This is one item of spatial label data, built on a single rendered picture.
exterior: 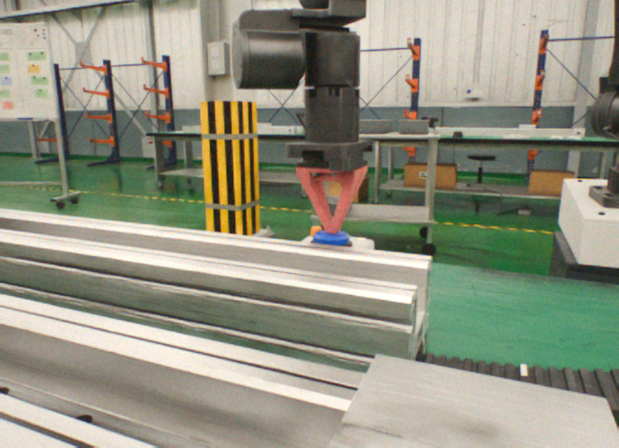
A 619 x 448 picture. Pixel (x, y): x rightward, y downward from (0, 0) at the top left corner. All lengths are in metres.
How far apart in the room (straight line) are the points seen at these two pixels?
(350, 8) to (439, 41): 7.53
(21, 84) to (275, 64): 5.50
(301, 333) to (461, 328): 0.19
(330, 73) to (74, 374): 0.33
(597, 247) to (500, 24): 7.30
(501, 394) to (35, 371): 0.25
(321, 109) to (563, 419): 0.34
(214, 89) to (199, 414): 3.50
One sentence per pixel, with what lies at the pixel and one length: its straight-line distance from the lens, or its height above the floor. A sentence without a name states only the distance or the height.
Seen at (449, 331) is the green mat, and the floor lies 0.78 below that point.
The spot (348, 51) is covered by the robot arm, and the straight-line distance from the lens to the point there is 0.46.
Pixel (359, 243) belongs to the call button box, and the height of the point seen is 0.84.
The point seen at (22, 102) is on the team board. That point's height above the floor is 1.15.
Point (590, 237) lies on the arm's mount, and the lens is 0.71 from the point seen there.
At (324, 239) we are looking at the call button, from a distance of 0.48.
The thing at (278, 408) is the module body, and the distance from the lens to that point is 0.21.
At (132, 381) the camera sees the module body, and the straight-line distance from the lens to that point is 0.26.
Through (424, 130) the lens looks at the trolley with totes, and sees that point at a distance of 3.19.
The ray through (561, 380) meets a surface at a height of 0.79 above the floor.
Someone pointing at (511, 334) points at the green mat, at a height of 0.78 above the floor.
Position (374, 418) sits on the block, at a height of 0.87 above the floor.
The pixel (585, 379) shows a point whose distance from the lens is 0.38.
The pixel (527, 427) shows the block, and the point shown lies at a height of 0.87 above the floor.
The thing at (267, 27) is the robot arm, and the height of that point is 1.06.
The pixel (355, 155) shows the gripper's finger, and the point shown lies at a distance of 0.44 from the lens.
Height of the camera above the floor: 0.98
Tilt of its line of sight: 13 degrees down
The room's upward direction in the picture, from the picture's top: straight up
